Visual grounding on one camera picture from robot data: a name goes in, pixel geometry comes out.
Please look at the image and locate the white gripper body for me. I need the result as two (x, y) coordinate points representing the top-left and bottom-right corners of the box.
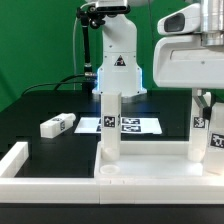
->
(153, 35), (224, 89)

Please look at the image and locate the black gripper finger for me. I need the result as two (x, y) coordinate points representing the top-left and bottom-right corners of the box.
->
(193, 88), (211, 120)

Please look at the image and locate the white square desk top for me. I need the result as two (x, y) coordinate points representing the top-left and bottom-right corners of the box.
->
(94, 141), (203, 178)

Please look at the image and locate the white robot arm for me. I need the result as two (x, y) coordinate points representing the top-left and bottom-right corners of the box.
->
(86, 0), (224, 119)

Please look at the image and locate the fiducial marker sheet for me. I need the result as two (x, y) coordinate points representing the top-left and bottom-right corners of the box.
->
(75, 117), (162, 134)

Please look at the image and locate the white U-shaped obstacle fence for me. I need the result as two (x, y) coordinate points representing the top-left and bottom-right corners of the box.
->
(0, 142), (224, 204)

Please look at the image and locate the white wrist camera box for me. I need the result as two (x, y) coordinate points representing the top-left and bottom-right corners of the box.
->
(157, 3), (201, 35)

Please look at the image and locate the black camera stand pole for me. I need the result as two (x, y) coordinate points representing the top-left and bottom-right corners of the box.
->
(76, 6), (105, 92)

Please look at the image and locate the black cable on table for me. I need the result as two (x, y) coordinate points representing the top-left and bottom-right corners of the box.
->
(21, 73), (88, 98)

